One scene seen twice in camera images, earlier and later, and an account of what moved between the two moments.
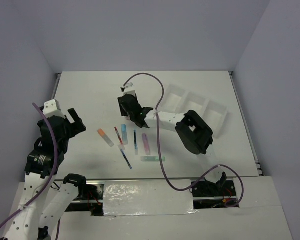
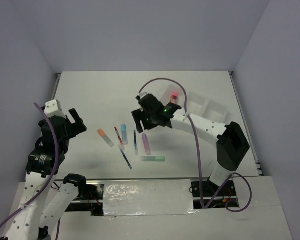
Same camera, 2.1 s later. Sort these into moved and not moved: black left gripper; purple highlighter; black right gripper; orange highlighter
Moved: black right gripper
Not moved: orange highlighter; purple highlighter; black left gripper
